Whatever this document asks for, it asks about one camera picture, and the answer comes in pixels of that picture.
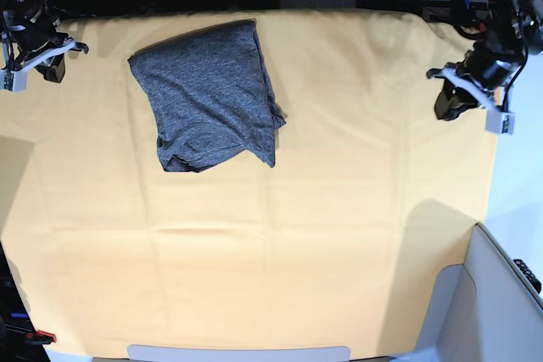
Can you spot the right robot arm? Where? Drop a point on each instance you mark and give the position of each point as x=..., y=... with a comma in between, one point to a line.
x=14, y=12

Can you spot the grey long-sleeve shirt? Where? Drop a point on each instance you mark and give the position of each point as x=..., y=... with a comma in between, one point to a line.
x=211, y=97

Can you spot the yellow table cloth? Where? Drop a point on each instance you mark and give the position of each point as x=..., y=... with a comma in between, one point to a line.
x=338, y=244

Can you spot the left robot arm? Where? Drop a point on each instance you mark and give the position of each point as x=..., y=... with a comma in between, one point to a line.
x=512, y=25

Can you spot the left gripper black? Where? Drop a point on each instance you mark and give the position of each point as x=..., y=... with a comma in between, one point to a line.
x=484, y=67

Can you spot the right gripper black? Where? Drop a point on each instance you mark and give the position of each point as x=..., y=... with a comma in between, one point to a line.
x=31, y=38

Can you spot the black remote control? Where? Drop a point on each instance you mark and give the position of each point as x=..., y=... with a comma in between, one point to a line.
x=530, y=276

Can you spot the red black clamp left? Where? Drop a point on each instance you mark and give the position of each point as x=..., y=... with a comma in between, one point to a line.
x=39, y=338

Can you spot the grey plate at edge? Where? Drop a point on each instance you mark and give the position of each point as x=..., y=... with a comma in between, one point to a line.
x=151, y=353

